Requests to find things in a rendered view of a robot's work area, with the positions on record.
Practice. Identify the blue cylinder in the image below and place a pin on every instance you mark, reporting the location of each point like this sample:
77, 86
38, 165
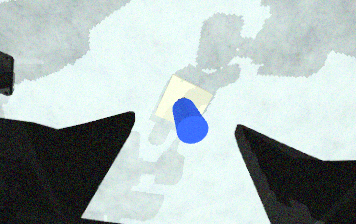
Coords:
191, 127

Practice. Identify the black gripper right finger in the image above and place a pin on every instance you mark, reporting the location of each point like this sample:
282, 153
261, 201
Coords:
295, 188

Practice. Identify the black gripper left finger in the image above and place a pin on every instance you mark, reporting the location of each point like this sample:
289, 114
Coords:
71, 162

